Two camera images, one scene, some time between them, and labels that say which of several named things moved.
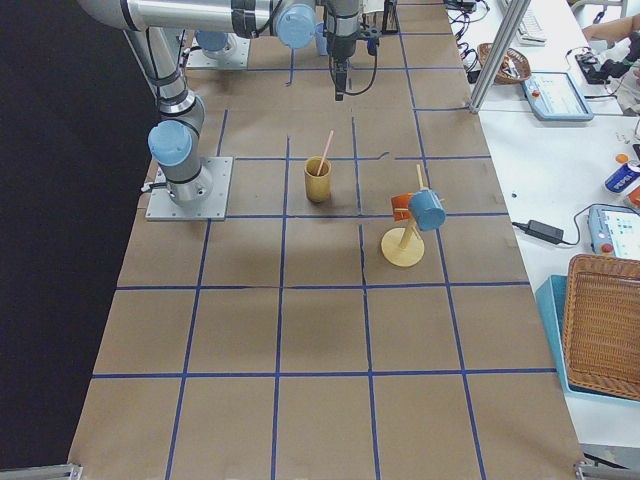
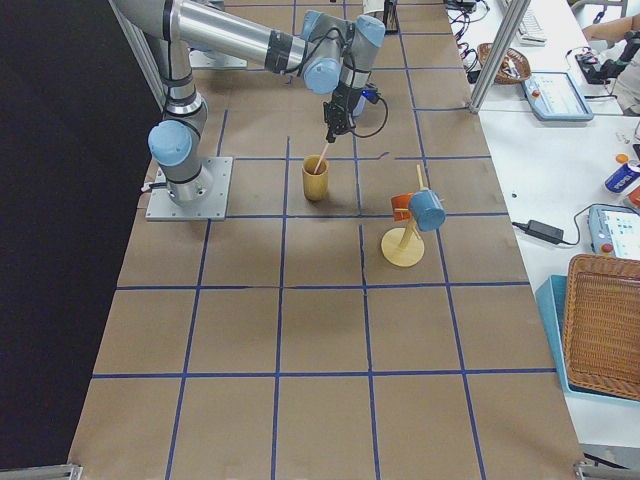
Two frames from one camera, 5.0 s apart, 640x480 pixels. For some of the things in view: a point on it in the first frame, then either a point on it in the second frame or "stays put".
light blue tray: (552, 295) stays put
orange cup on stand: (400, 207) stays put
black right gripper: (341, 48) → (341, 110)
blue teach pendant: (554, 96) stays put
